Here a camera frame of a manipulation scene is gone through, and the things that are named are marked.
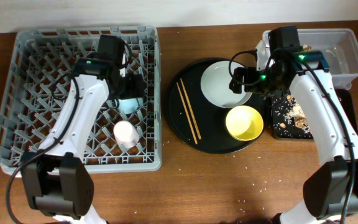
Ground light blue cup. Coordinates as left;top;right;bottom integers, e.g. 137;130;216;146
117;98;142;114

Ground yellow bowl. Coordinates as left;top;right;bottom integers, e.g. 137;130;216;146
225;105;264;141

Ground pink cup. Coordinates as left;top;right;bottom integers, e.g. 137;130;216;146
113;121;140;149

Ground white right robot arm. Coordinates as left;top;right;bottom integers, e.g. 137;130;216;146
228;26;358;224

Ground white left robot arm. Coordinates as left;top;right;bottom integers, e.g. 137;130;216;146
6;35;145;223

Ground grey dishwasher rack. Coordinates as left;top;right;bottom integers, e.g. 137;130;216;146
0;26;162;174

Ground pale green plate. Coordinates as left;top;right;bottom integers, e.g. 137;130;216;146
201;61;252;108

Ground food scraps pile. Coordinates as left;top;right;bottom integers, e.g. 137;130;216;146
278;95;311;134

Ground rectangular black tray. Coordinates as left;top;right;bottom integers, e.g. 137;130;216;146
272;89;358;141

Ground brown snack wrapper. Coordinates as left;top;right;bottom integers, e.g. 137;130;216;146
303;44;312;51

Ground clear plastic bin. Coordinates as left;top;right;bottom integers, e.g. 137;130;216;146
262;29;358;90

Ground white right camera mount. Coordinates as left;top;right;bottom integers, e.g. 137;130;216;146
256;40;270;72

